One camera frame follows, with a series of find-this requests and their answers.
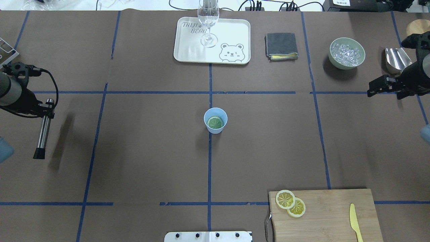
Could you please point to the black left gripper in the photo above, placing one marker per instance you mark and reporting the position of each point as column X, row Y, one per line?
column 27, row 99

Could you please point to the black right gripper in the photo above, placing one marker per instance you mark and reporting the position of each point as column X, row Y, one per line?
column 412, row 75

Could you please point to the steel muddler black tip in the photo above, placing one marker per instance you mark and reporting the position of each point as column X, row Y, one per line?
column 43, row 136

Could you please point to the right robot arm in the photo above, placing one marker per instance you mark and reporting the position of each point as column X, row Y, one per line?
column 414, row 78

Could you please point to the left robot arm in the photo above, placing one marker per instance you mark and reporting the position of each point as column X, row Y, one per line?
column 28, row 115

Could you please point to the white cup rack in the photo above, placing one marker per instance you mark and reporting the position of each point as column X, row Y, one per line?
column 7, row 53

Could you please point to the light blue cup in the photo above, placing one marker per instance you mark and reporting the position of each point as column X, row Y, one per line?
column 215, row 112

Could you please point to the steel ice scoop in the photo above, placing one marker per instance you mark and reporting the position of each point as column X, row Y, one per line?
column 396, row 60

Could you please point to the green bowl of ice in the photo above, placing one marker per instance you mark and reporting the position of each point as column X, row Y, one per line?
column 346, row 53

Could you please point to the wooden mug tree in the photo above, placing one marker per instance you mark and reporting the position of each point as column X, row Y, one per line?
column 418, row 26

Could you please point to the grey folded cloth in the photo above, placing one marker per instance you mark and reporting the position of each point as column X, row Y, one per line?
column 281, row 46

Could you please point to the yellow plastic knife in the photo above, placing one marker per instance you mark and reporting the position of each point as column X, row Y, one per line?
column 354, row 222

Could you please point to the bamboo cutting board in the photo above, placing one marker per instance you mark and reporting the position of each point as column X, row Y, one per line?
column 327, row 217

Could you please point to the cream bear tray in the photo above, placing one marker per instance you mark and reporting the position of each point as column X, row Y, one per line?
column 229, row 43

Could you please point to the clear wine glass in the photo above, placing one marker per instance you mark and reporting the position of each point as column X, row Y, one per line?
column 208, row 15

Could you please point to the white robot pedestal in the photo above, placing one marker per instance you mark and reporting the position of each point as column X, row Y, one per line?
column 209, row 236

